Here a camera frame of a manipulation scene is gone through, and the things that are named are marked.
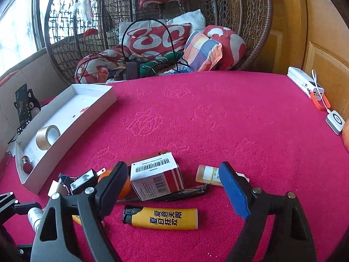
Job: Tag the yellow plastic object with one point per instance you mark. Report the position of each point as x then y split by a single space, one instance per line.
77 220

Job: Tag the round red white cushion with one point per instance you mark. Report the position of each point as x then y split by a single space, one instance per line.
231 43

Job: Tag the small white bottle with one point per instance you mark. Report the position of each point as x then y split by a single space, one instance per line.
35 218

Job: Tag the black charger plug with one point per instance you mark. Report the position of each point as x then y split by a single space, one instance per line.
84 180

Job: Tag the wicker hanging chair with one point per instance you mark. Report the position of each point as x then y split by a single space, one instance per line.
245 11

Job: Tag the white feather dreamcatcher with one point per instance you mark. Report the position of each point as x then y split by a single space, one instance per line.
88 2

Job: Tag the orange fruit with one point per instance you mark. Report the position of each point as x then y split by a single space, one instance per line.
346 137
126 189

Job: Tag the black framed window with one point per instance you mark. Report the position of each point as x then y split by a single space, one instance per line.
16 24

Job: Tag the yellow lighter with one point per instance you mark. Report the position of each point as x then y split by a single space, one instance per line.
163 217

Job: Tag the small white square device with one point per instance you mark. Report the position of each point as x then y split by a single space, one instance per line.
335 121

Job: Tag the red white seat cushion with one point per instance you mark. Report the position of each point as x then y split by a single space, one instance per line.
92 65

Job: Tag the red and white box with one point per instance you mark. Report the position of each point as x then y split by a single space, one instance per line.
152 178

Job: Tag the black power adapter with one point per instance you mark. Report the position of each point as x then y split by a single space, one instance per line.
132 70

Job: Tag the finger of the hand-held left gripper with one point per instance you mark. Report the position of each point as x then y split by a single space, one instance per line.
25 249
26 208

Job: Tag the plaid pillow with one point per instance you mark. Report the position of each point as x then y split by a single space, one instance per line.
203 51

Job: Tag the green cloth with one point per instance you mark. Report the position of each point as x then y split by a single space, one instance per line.
160 61

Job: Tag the small red bottle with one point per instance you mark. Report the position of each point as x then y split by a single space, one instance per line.
26 165

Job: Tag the black pen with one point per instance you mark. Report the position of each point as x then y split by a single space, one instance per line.
188 191

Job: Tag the white power strip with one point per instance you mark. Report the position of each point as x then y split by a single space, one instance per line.
113 81

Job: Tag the flat red white cushion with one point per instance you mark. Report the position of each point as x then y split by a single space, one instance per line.
158 39

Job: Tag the small yellowish bottle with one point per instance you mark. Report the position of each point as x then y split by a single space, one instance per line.
207 174

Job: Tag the magenta embossed blanket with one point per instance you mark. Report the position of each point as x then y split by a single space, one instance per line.
204 114

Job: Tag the white cardboard tray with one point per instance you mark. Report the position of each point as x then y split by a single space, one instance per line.
81 103

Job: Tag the brown packing tape roll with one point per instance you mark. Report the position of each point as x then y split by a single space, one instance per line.
43 139

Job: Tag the wooden door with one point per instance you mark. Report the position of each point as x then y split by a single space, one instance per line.
313 19

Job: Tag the white power bank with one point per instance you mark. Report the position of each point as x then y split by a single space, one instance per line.
302 80

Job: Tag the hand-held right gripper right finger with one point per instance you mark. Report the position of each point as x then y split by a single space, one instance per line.
234 193

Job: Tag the black smartphone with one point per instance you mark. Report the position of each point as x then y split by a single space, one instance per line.
23 106

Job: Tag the black binder clip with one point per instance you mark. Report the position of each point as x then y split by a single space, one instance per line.
64 180

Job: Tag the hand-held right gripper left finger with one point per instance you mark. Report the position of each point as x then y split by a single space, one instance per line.
116 180

